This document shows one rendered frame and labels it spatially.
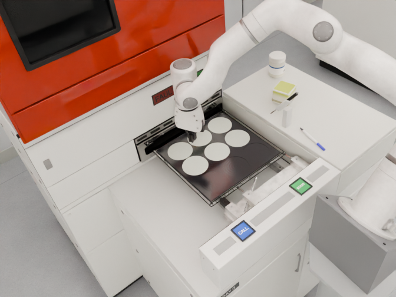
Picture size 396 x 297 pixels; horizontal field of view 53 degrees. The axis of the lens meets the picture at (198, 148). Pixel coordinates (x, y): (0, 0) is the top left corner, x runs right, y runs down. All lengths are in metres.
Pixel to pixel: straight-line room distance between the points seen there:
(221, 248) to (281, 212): 0.23
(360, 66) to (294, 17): 0.22
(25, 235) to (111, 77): 1.62
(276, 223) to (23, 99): 0.83
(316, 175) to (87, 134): 0.80
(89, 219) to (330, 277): 0.94
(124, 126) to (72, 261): 1.19
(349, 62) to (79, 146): 0.92
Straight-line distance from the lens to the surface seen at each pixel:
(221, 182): 1.47
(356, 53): 1.23
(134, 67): 1.35
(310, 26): 1.16
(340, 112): 1.67
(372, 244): 1.19
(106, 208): 1.73
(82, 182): 1.57
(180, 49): 1.44
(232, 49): 1.26
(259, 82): 1.79
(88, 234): 1.78
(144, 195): 1.57
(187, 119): 1.41
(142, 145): 1.60
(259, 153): 1.56
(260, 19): 1.24
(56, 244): 2.61
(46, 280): 2.50
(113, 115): 1.46
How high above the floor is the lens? 2.02
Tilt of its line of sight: 45 degrees down
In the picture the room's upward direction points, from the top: 7 degrees counter-clockwise
